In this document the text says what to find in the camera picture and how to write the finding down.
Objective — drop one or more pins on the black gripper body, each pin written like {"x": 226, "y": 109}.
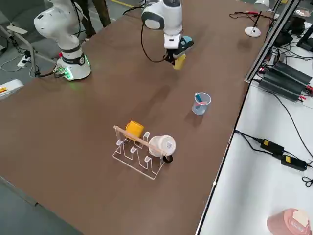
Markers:
{"x": 185, "y": 49}

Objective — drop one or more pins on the blue plastic cup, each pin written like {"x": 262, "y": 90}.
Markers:
{"x": 187, "y": 39}

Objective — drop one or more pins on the yellow plastic cup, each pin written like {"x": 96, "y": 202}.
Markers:
{"x": 179, "y": 63}

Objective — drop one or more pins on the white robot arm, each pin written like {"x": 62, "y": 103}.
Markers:
{"x": 61, "y": 31}

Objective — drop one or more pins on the blue pen with white cap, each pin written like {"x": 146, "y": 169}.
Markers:
{"x": 200, "y": 98}

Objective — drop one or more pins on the clear measuring beaker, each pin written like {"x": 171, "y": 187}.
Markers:
{"x": 201, "y": 110}

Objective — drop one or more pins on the white desk lamp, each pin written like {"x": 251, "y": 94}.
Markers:
{"x": 253, "y": 32}

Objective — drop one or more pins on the pink marker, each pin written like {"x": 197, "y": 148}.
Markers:
{"x": 249, "y": 11}

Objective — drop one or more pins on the yellow mug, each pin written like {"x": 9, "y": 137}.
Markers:
{"x": 135, "y": 129}

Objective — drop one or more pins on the person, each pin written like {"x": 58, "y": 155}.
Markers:
{"x": 100, "y": 12}

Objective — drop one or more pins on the white mug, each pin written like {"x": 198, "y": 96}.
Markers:
{"x": 161, "y": 144}

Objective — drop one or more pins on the black power supply unit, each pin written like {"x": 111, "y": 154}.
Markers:
{"x": 281, "y": 86}
{"x": 293, "y": 72}

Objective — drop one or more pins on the black power adapter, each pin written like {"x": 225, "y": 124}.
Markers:
{"x": 293, "y": 162}
{"x": 271, "y": 146}

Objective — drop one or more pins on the white power strip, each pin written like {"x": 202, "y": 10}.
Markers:
{"x": 24, "y": 61}

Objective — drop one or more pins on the grey chair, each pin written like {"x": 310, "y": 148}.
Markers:
{"x": 17, "y": 29}

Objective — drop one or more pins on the white box with orange label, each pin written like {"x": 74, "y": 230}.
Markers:
{"x": 11, "y": 89}

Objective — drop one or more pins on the pink round container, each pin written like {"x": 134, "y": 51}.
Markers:
{"x": 278, "y": 222}

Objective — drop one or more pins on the aluminium frame post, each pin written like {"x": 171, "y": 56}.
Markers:
{"x": 271, "y": 40}

